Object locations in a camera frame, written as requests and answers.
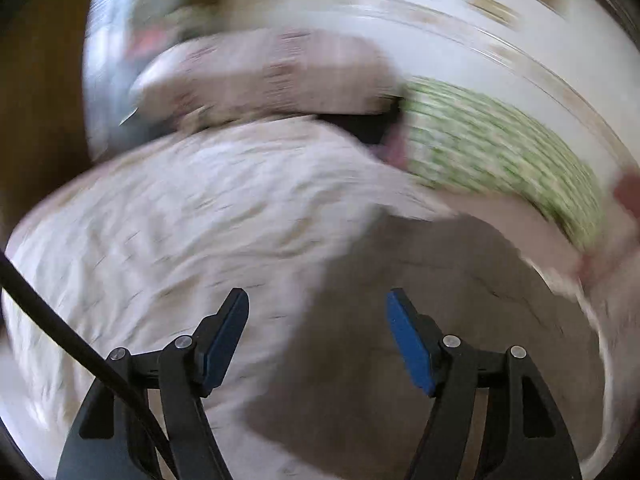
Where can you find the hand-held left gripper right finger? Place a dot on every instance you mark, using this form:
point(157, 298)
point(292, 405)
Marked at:
point(410, 345)

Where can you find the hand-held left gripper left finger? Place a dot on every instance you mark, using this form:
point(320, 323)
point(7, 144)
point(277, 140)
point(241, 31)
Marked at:
point(225, 340)

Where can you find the grey-brown padded jacket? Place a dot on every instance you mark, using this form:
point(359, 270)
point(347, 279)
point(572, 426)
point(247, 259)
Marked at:
point(400, 335)

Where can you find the white floral duvet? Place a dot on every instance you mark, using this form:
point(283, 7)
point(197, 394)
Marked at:
point(165, 220)

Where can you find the pink bed sheet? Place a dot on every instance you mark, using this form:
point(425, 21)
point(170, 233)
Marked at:
point(545, 240)

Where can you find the green checked quilted pillow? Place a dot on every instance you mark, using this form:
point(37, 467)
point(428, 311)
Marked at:
point(500, 150)

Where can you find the pink striped floral pillow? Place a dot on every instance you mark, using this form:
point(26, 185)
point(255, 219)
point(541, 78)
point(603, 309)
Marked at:
point(270, 75)

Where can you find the brown wooden panel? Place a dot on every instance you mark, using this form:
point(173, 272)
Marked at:
point(40, 85)

